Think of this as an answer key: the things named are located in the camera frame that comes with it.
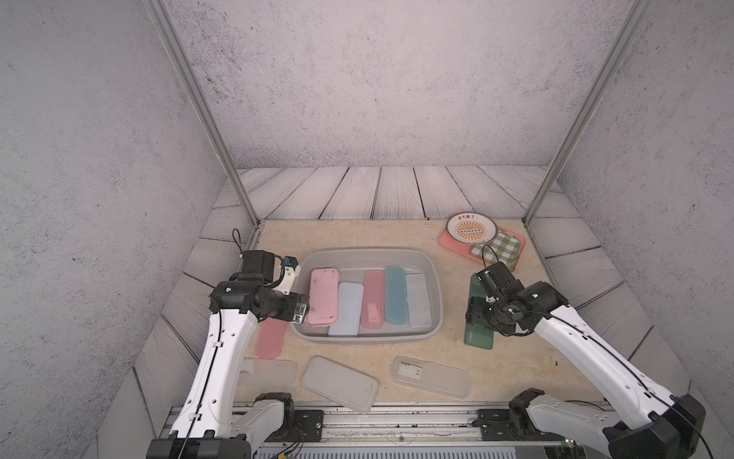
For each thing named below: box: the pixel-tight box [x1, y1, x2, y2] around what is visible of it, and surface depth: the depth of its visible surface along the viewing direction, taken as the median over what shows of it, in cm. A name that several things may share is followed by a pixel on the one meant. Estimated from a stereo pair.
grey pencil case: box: [301, 355, 379, 415], surface depth 81 cm
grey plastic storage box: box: [290, 248, 444, 345], surface depth 95 cm
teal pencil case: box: [385, 265, 409, 326], surface depth 97 cm
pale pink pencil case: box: [305, 267, 341, 327], surface depth 95 cm
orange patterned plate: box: [445, 211, 498, 245], surface depth 120 cm
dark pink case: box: [255, 316, 288, 360], surface depth 88 cm
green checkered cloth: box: [470, 230, 521, 271], surface depth 113 cm
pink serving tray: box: [437, 228, 527, 273], surface depth 113 cm
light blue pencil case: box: [327, 281, 366, 338], surface depth 95 cm
